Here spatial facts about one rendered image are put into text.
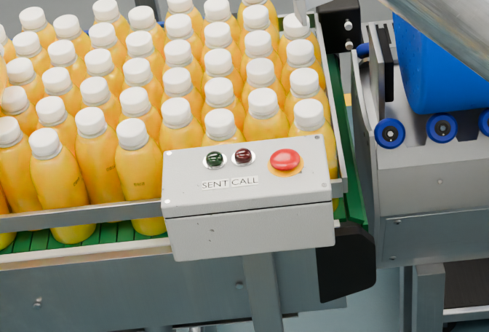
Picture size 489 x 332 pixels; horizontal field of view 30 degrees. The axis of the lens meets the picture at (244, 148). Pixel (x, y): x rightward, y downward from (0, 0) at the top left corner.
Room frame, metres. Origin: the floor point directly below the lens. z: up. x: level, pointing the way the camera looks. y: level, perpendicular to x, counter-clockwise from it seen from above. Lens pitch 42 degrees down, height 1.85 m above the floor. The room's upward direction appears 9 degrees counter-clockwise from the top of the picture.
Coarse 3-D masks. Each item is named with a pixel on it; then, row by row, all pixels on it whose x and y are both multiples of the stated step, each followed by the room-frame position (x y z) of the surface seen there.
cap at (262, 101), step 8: (264, 88) 0.97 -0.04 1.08; (248, 96) 0.96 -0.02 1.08; (256, 96) 0.96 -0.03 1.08; (264, 96) 0.96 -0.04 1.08; (272, 96) 0.95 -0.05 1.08; (256, 104) 0.94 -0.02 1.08; (264, 104) 0.94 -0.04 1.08; (272, 104) 0.94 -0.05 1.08; (256, 112) 0.94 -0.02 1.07; (264, 112) 0.94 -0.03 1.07
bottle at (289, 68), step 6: (288, 60) 1.05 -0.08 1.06; (312, 60) 1.04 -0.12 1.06; (288, 66) 1.05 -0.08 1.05; (294, 66) 1.04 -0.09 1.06; (300, 66) 1.04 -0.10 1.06; (306, 66) 1.03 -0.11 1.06; (312, 66) 1.04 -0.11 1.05; (318, 66) 1.04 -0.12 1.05; (282, 72) 1.05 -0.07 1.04; (288, 72) 1.04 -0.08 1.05; (318, 72) 1.04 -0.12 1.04; (282, 78) 1.05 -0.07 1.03; (288, 78) 1.04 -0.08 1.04; (324, 78) 1.04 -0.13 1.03; (282, 84) 1.04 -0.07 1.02; (288, 84) 1.03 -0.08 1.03; (324, 84) 1.04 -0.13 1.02; (288, 90) 1.03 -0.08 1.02; (324, 90) 1.04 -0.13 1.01
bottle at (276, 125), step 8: (248, 112) 0.96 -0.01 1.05; (272, 112) 0.94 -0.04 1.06; (280, 112) 0.95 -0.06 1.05; (248, 120) 0.95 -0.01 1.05; (256, 120) 0.94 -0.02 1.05; (264, 120) 0.94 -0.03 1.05; (272, 120) 0.94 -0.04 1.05; (280, 120) 0.94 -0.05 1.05; (248, 128) 0.94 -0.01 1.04; (256, 128) 0.93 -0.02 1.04; (264, 128) 0.93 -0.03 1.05; (272, 128) 0.93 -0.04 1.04; (280, 128) 0.93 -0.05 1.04; (288, 128) 0.94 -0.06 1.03; (248, 136) 0.94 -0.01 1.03; (256, 136) 0.93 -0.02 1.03; (264, 136) 0.93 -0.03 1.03; (272, 136) 0.93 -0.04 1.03; (280, 136) 0.93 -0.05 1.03
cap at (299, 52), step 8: (296, 40) 1.07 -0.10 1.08; (304, 40) 1.07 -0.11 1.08; (288, 48) 1.05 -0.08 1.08; (296, 48) 1.05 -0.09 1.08; (304, 48) 1.05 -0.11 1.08; (312, 48) 1.05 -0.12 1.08; (288, 56) 1.05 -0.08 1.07; (296, 56) 1.04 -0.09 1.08; (304, 56) 1.04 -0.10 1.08; (312, 56) 1.04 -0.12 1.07; (296, 64) 1.04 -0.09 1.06
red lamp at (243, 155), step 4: (244, 148) 0.82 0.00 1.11; (236, 152) 0.82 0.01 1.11; (240, 152) 0.82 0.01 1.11; (244, 152) 0.82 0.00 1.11; (248, 152) 0.82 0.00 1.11; (236, 156) 0.81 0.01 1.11; (240, 156) 0.81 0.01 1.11; (244, 156) 0.81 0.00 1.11; (248, 156) 0.81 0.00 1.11; (252, 156) 0.82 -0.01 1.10; (236, 160) 0.81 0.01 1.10; (240, 160) 0.81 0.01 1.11; (244, 160) 0.81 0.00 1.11; (248, 160) 0.81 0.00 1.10
